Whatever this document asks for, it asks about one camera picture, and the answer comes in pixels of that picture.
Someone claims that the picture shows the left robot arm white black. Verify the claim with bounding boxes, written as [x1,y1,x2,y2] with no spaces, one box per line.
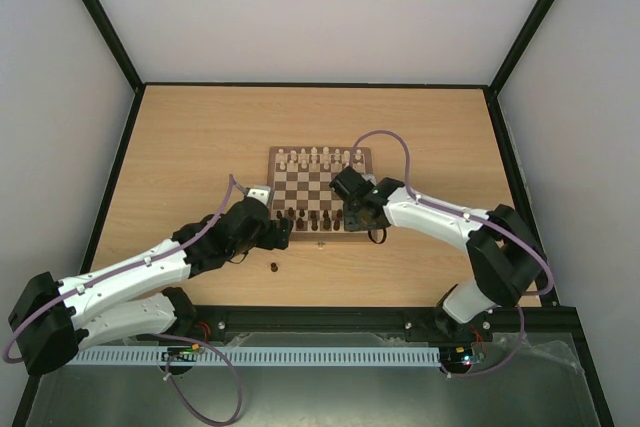
[2,197,293,376]

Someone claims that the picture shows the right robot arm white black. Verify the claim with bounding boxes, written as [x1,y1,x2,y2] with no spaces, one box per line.
[329,167,546,339]

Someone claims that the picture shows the white chess piece row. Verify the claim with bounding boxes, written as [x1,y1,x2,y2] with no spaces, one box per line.
[269,146,373,173]

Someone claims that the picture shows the wooden chess board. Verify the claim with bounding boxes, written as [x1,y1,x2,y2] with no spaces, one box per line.
[268,161,370,243]

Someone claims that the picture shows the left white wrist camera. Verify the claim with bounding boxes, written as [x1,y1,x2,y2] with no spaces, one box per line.
[246,185,273,207]

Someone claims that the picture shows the black aluminium frame rail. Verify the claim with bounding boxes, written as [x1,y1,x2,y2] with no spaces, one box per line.
[49,304,581,343]

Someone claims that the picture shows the grey slotted cable duct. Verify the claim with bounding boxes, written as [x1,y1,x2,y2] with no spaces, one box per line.
[69,346,441,368]

